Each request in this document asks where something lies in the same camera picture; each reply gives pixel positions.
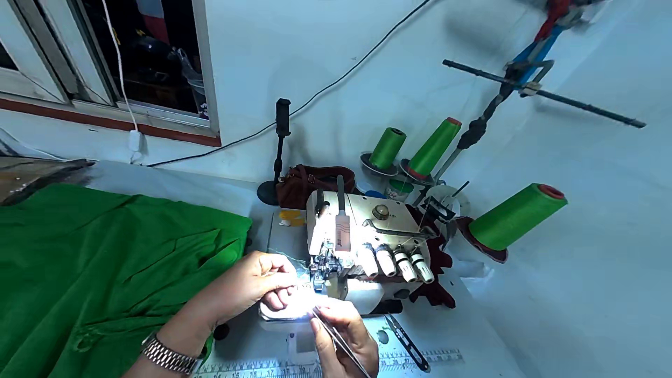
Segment person's left hand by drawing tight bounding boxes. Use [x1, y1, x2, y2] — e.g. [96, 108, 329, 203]
[208, 250, 299, 325]

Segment person's right hand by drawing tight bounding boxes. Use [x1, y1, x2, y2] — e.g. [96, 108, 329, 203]
[310, 296, 380, 378]

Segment silver metal tweezers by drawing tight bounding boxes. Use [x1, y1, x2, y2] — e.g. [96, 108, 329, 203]
[312, 308, 372, 378]

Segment thin sewing thread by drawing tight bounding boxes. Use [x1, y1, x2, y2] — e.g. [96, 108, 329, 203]
[269, 249, 312, 274]

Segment yellow box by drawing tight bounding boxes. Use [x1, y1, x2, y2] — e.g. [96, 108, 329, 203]
[279, 209, 306, 228]

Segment black thread snips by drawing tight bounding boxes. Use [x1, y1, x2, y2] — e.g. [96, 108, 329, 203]
[384, 313, 431, 373]

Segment transparent ruler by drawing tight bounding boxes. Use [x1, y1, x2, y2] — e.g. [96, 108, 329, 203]
[193, 348, 465, 378]

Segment gooseneck lamp with pink label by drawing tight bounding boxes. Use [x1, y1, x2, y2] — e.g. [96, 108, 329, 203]
[335, 175, 351, 253]

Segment brown leather bag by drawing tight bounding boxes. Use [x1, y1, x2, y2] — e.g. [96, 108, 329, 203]
[276, 164, 357, 211]

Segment white overlock sewing machine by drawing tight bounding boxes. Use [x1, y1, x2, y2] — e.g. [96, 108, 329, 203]
[259, 189, 438, 331]

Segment maroon cloth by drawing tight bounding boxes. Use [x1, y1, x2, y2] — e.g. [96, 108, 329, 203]
[405, 204, 456, 309]

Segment jar with green lid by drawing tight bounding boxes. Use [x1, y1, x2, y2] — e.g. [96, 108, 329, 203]
[385, 179, 414, 203]

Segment black phone holder stand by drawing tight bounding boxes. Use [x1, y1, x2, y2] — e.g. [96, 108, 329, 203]
[257, 98, 291, 206]

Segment green garment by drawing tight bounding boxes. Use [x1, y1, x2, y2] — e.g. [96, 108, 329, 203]
[0, 184, 253, 378]

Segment small green thread cone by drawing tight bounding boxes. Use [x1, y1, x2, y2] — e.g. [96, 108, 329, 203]
[369, 127, 407, 171]

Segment tall green thread cone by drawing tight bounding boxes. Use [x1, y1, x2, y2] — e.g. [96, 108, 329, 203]
[408, 117, 463, 181]

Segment large green thread cone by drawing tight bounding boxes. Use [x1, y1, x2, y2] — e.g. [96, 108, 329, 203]
[468, 183, 569, 252]

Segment thread stand with cloth-wrapped pole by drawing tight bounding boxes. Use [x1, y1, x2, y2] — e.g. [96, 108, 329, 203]
[360, 0, 648, 265]

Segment wooden board with black edge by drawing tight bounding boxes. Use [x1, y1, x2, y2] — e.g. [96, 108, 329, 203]
[0, 156, 96, 207]

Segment window with white frame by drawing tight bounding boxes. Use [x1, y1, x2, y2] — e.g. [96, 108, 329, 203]
[0, 0, 222, 148]

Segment white cable with switch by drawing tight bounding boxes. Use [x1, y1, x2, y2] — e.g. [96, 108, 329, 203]
[102, 0, 144, 165]

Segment long black wall cable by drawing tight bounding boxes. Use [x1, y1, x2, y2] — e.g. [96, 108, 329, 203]
[145, 0, 432, 168]

